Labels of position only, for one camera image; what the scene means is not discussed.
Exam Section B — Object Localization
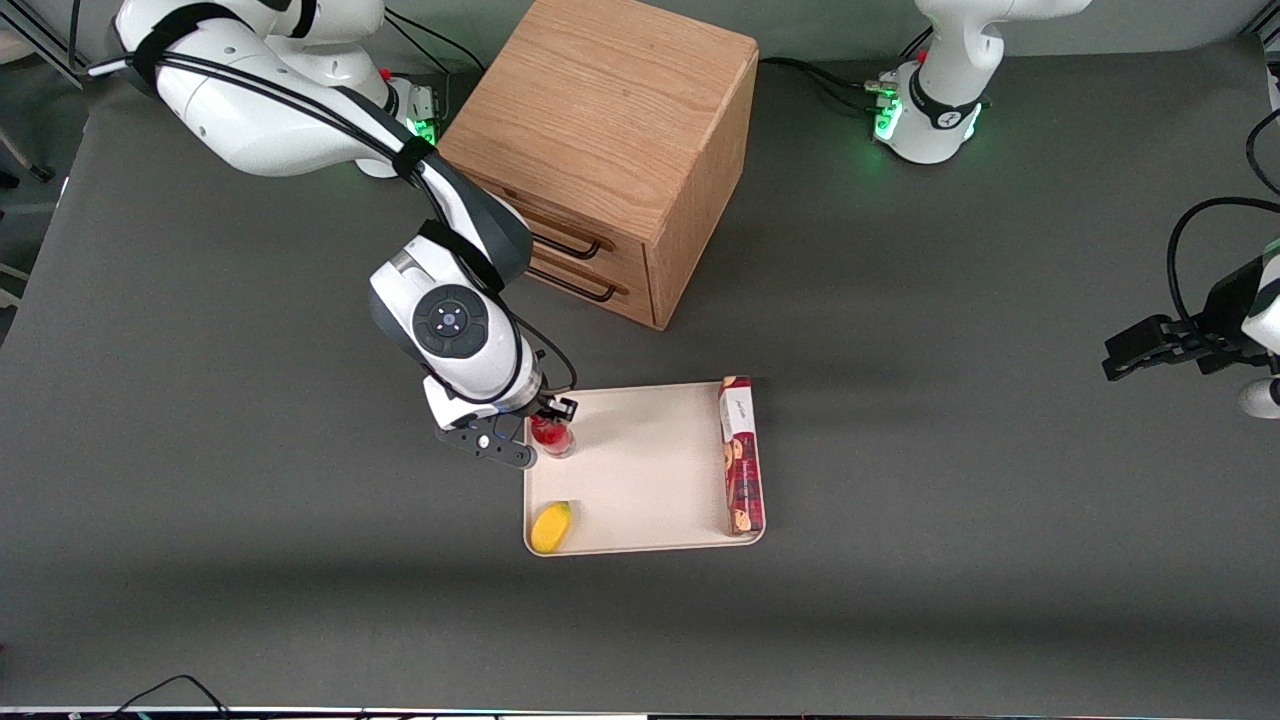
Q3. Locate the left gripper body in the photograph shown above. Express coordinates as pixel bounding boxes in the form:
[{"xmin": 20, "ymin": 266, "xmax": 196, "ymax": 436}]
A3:
[{"xmin": 1192, "ymin": 255, "xmax": 1273, "ymax": 377}]

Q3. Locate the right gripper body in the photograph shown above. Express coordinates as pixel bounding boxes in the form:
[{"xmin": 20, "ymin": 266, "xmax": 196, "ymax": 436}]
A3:
[{"xmin": 424, "ymin": 376, "xmax": 550, "ymax": 431}]

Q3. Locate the small red cup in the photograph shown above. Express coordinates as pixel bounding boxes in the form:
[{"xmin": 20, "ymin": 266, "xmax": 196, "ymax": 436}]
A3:
[{"xmin": 529, "ymin": 414, "xmax": 577, "ymax": 460}]

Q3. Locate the beige plastic tray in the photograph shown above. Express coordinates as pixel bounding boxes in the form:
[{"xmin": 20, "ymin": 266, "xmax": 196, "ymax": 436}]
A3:
[{"xmin": 523, "ymin": 379, "xmax": 768, "ymax": 558}]

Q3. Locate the yellow toy fruit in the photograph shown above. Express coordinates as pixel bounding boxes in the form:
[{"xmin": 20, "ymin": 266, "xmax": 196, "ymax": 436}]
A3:
[{"xmin": 529, "ymin": 500, "xmax": 577, "ymax": 555}]

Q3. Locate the wooden drawer front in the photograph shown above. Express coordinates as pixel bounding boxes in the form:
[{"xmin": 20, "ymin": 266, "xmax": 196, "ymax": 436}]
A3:
[
  {"xmin": 525, "ymin": 252, "xmax": 658, "ymax": 329},
  {"xmin": 480, "ymin": 180, "xmax": 653, "ymax": 291}
]

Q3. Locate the red cookie box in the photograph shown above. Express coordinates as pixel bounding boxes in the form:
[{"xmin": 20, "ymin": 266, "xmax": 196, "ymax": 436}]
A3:
[{"xmin": 717, "ymin": 375, "xmax": 768, "ymax": 538}]

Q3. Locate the wooden drawer cabinet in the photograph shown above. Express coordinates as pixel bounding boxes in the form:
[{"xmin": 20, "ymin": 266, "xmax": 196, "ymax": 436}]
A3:
[{"xmin": 436, "ymin": 0, "xmax": 761, "ymax": 332}]

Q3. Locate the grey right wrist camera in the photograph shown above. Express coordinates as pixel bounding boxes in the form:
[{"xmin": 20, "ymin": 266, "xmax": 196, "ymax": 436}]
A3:
[{"xmin": 434, "ymin": 417, "xmax": 539, "ymax": 472}]

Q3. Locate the black left gripper cable loop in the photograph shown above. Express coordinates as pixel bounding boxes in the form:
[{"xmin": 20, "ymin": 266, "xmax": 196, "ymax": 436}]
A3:
[{"xmin": 1166, "ymin": 196, "xmax": 1280, "ymax": 337}]

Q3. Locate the black metal drawer handle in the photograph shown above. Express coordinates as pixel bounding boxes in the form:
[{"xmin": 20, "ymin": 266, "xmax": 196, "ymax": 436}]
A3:
[
  {"xmin": 526, "ymin": 255, "xmax": 630, "ymax": 304},
  {"xmin": 530, "ymin": 230, "xmax": 617, "ymax": 262}
]

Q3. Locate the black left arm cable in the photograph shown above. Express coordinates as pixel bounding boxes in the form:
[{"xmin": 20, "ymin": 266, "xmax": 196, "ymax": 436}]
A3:
[{"xmin": 1244, "ymin": 107, "xmax": 1280, "ymax": 197}]

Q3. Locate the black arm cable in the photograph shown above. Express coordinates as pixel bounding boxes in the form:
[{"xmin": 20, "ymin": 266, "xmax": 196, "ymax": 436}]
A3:
[
  {"xmin": 88, "ymin": 52, "xmax": 579, "ymax": 393},
  {"xmin": 1244, "ymin": 107, "xmax": 1280, "ymax": 197}
]

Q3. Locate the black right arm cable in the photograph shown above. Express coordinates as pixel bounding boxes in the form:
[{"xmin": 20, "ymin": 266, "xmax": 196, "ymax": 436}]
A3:
[{"xmin": 88, "ymin": 52, "xmax": 579, "ymax": 393}]

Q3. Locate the black right base cable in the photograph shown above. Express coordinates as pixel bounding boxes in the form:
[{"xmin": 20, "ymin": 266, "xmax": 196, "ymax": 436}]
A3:
[{"xmin": 382, "ymin": 8, "xmax": 488, "ymax": 101}]

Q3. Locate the black base cable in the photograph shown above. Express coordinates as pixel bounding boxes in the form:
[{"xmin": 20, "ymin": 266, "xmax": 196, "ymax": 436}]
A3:
[
  {"xmin": 382, "ymin": 8, "xmax": 488, "ymax": 101},
  {"xmin": 757, "ymin": 56, "xmax": 893, "ymax": 114}
]

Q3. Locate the thin black cable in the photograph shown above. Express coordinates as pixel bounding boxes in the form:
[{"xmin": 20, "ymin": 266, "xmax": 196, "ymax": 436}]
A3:
[{"xmin": 98, "ymin": 674, "xmax": 233, "ymax": 720}]

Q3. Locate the black left base cable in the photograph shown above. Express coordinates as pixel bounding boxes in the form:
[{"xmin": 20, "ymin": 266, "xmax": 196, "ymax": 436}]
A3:
[{"xmin": 757, "ymin": 56, "xmax": 893, "ymax": 114}]

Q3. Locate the aluminium frame rail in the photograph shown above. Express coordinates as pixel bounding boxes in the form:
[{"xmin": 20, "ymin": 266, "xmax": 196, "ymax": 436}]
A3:
[{"xmin": 0, "ymin": 0, "xmax": 93, "ymax": 93}]

